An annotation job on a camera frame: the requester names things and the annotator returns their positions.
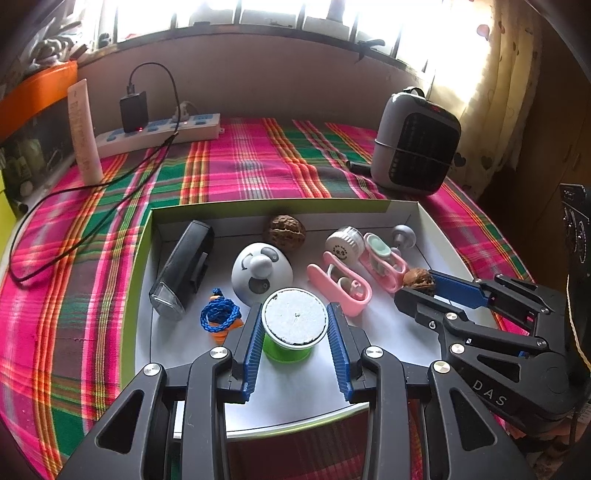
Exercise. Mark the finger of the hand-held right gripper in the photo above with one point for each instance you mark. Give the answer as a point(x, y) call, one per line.
point(415, 307)
point(457, 287)

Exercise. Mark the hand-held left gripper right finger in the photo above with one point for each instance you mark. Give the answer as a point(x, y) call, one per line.
point(339, 350)

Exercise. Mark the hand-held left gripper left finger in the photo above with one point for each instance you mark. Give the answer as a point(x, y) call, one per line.
point(251, 350)

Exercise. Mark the small brown walnut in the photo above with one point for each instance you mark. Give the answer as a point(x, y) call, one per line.
point(418, 279)

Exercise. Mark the green white cardboard box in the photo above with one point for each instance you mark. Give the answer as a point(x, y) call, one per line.
point(295, 387)

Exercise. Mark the green spool with white top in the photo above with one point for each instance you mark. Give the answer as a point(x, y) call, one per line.
point(295, 314)

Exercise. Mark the plain pink clip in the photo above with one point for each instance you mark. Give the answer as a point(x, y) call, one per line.
point(323, 281)

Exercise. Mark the white mushroom knob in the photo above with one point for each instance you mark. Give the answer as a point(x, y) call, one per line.
point(405, 234)

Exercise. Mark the white dome toy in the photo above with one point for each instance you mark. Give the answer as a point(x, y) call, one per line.
point(277, 277)

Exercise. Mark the white round lens case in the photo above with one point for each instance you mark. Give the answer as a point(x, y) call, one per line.
point(344, 247)

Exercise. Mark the black bike light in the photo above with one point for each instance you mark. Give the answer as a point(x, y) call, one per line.
point(184, 263)

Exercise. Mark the large brown walnut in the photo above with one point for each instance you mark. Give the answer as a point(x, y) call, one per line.
point(287, 230)

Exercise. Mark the black device with knobs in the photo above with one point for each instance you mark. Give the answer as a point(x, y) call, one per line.
point(575, 221)

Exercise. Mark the grey black fan heater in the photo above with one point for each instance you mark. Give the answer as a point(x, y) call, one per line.
point(415, 152)

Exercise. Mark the yellow heart print curtain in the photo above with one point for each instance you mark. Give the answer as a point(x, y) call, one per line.
point(503, 115)

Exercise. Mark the white power strip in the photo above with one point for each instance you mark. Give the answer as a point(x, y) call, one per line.
point(198, 127)

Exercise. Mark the white plug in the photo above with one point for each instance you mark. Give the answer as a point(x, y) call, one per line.
point(185, 111)

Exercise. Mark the black window latch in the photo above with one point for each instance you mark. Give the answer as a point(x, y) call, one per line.
point(374, 44)

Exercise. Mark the black charger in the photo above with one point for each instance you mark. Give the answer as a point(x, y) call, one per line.
point(134, 110)

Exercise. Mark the white cream tube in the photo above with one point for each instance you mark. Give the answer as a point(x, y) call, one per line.
point(85, 138)

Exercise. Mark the glass tank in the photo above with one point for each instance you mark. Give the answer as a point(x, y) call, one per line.
point(41, 147)

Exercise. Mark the window with bars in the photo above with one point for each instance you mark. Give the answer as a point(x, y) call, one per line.
point(277, 14)

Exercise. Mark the orange tray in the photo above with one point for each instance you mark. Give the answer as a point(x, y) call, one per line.
point(37, 92)

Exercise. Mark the white crumpled bag pile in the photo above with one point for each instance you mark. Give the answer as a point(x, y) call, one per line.
point(51, 48)

